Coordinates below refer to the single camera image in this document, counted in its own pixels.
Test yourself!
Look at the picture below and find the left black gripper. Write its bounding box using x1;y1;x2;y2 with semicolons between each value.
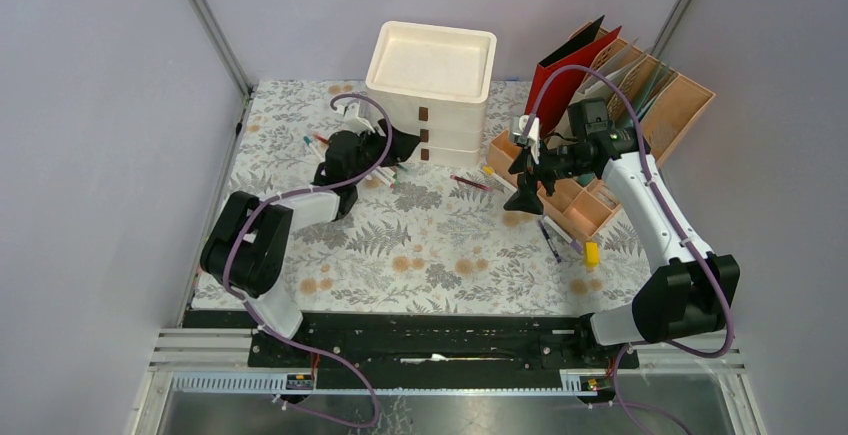
348;118;420;185

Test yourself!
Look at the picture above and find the teal capped white marker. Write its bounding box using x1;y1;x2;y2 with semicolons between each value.
303;136;325;162

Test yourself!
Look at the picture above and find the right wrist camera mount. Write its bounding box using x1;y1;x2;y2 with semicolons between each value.
508;114;540;163

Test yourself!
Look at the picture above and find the dark blue pen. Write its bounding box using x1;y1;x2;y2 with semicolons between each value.
536;219;562;264

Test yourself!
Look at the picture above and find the floral table mat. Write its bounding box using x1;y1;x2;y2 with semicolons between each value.
228;80;652;316

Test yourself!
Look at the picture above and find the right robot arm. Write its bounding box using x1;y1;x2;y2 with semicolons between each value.
504;99;740;367

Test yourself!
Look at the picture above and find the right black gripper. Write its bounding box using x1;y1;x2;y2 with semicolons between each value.
503;137;592;216

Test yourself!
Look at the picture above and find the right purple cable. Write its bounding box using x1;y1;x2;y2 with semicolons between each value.
526;64;737;435

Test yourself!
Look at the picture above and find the white three-drawer organizer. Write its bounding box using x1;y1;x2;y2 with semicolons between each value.
365;21;497;169

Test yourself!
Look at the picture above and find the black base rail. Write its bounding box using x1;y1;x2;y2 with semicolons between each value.
182;309;644;394

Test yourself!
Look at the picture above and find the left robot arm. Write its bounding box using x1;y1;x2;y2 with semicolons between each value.
199;121;421;366

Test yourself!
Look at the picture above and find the purple capped white marker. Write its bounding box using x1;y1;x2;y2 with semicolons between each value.
543;216;583;254

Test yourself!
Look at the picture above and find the yellow capped white marker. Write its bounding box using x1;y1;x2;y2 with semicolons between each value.
482;166;516;193

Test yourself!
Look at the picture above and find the red folder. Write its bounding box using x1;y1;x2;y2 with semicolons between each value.
525;16;621;136

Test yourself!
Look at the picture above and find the teal folder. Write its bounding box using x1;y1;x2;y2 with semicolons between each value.
632;62;670;113

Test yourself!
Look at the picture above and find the yellow eraser block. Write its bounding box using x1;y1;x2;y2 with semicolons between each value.
583;241;600;271

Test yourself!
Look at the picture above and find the dark red pen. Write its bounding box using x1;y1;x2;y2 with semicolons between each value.
450;174;492;192

